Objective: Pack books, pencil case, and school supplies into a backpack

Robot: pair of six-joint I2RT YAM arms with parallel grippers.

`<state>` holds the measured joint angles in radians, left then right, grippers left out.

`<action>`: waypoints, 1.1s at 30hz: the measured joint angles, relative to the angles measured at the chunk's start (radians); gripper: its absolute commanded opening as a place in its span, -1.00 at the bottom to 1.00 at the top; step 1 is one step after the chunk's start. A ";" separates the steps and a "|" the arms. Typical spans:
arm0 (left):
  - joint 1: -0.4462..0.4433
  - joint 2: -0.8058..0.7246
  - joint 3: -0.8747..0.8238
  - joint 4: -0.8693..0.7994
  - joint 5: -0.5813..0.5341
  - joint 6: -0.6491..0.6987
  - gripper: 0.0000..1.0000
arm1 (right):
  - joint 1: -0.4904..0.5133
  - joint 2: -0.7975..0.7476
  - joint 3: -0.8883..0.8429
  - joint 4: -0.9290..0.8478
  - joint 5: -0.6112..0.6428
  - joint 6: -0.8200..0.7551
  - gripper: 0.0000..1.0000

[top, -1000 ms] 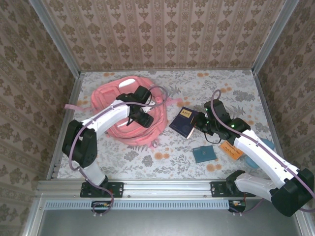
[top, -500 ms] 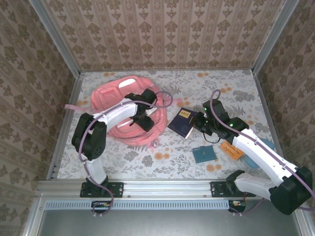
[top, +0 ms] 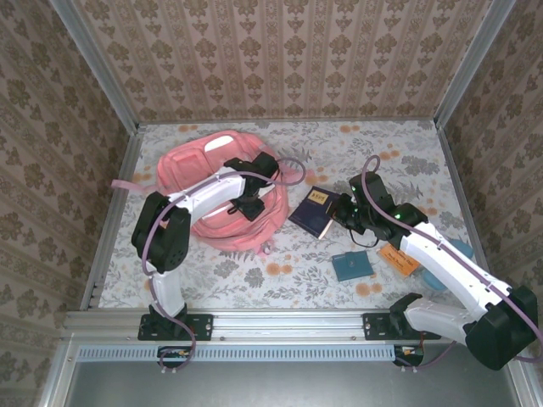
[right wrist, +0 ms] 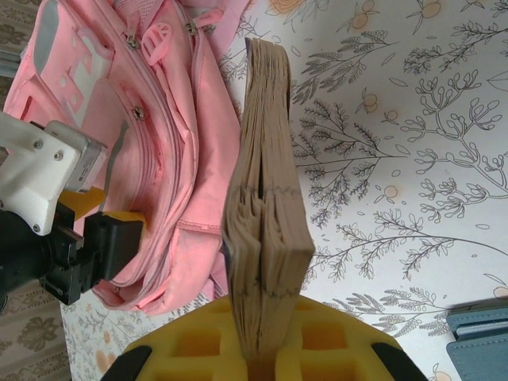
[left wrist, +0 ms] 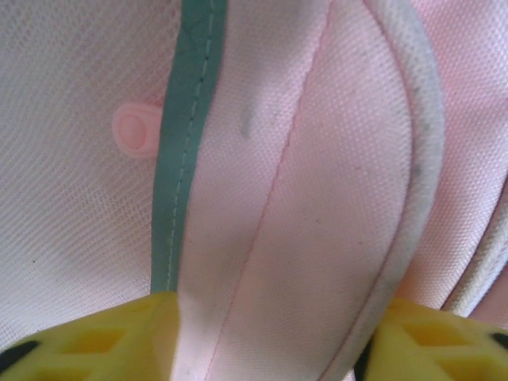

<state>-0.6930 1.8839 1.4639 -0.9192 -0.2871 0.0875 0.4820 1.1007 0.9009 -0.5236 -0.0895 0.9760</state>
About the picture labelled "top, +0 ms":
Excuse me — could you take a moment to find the navy book with yellow label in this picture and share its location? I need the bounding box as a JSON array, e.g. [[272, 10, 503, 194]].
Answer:
[[288, 185, 341, 240]]

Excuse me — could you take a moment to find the orange book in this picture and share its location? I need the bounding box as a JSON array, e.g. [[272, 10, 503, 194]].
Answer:
[[378, 243, 422, 279]]

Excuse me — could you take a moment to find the small teal wallet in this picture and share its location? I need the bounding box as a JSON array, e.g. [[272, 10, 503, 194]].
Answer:
[[331, 251, 376, 282]]

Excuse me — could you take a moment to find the pink backpack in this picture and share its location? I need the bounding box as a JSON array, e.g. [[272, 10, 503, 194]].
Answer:
[[111, 130, 316, 256]]

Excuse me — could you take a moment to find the floral tablecloth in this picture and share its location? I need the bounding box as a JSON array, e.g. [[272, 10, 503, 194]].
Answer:
[[98, 120, 494, 310]]

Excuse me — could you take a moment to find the black connector board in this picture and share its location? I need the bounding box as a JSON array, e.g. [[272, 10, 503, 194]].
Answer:
[[157, 345, 193, 368], [392, 343, 425, 368]]

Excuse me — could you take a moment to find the grey metal panel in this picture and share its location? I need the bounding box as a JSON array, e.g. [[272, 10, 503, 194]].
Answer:
[[63, 360, 517, 407]]

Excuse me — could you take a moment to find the aluminium frame rail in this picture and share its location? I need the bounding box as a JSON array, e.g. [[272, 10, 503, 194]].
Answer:
[[137, 116, 438, 126], [79, 125, 145, 310], [435, 121, 502, 309]]

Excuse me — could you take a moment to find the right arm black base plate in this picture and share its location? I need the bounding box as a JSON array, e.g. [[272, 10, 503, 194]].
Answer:
[[362, 312, 442, 342]]

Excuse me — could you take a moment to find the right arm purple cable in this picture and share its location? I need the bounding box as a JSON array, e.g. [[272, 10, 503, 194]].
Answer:
[[361, 154, 543, 371]]

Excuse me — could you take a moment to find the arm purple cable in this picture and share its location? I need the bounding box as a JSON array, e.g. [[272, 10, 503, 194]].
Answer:
[[361, 154, 543, 371], [142, 157, 307, 375]]

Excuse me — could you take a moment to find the wide aluminium extrusion rail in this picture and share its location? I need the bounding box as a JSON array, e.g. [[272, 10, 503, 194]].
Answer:
[[63, 308, 519, 342]]

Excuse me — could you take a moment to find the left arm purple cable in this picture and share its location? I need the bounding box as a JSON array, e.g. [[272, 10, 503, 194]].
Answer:
[[142, 157, 307, 375]]

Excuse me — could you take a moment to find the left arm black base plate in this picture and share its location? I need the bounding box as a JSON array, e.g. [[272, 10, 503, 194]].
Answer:
[[137, 312, 214, 342]]

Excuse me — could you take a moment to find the slotted grey cable duct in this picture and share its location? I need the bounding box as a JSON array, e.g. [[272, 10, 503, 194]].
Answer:
[[78, 343, 395, 363]]

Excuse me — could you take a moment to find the aluminium frame post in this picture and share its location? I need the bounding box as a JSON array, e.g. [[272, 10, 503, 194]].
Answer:
[[48, 0, 141, 133], [434, 0, 517, 129]]

